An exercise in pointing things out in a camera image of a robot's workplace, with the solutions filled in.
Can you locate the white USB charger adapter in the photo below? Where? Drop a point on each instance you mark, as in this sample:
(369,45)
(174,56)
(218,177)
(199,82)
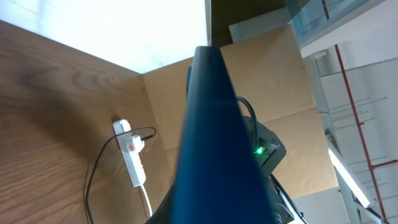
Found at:
(134,144)

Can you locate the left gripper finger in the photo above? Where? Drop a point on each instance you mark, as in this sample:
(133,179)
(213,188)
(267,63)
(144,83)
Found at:
(163,213)

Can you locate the brown cardboard box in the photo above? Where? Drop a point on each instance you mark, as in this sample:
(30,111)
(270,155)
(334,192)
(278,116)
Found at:
(269,72)

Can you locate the blue Samsung Galaxy smartphone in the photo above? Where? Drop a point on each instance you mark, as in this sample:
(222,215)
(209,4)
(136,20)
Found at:
(218,179)

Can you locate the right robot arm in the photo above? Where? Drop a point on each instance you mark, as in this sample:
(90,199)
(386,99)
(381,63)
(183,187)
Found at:
(269,154)

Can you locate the white power strip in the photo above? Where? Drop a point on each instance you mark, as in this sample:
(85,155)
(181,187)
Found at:
(132,160)

